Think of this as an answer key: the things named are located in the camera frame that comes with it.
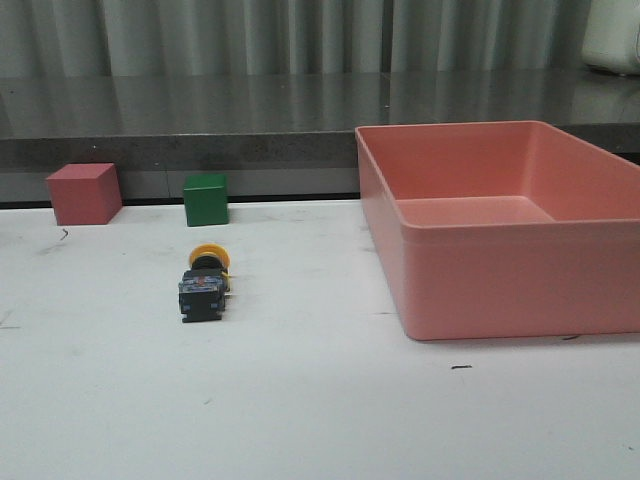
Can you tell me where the pink plastic bin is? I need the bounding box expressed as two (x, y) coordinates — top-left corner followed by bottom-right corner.
(355, 121), (639, 341)

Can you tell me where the grey stone counter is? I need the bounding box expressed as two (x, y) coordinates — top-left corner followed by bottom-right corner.
(0, 68), (640, 204)

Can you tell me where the white appliance on counter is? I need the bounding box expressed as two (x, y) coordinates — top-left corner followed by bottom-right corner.
(581, 0), (639, 75)

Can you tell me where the yellow push button switch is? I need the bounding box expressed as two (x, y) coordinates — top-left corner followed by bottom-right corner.
(178, 243), (230, 323)

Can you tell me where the right green cube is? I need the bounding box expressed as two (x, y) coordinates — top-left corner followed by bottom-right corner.
(183, 174), (229, 227)

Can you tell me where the near pink cube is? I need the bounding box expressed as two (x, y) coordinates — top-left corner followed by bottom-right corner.
(46, 163), (123, 226)

